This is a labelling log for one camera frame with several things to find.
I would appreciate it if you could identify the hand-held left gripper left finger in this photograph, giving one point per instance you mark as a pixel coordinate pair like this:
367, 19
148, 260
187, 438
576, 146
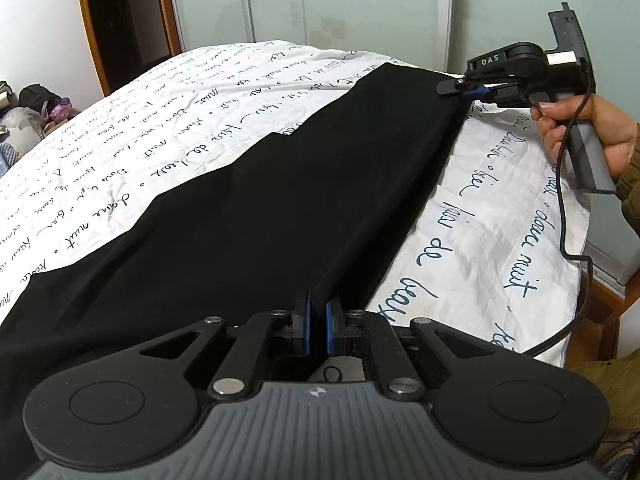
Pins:
304, 327

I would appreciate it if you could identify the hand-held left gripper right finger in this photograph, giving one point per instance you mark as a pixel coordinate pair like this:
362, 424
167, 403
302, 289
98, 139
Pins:
332, 329

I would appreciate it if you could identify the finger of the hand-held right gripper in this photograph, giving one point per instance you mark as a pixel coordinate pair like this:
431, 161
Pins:
454, 86
479, 91

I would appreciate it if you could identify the black pants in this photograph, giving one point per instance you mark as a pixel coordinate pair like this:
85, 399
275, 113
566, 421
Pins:
250, 200

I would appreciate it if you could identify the person's right forearm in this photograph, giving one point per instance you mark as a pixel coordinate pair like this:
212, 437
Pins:
631, 190

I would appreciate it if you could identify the person's right hand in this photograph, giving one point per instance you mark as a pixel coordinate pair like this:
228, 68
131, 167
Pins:
617, 130

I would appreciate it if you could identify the white script-printed blanket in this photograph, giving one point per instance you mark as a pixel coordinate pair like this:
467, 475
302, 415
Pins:
150, 125

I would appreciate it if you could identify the person's olive jacket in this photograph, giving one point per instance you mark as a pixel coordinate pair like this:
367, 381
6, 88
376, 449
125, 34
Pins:
610, 375

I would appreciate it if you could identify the patterned cloth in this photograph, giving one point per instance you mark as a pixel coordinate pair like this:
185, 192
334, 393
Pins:
620, 452

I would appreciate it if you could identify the pink bag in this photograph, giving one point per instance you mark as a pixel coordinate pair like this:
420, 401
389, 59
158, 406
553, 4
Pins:
60, 110

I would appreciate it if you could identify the blue grey cloth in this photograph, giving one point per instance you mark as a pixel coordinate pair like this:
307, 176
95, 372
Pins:
9, 157

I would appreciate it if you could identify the pile of clothes and bags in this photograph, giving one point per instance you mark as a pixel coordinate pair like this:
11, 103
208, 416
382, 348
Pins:
20, 127

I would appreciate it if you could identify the black bag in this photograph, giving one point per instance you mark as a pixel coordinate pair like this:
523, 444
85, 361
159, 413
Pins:
37, 97

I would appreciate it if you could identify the wooden door frame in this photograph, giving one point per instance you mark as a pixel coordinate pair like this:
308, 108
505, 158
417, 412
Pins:
167, 10

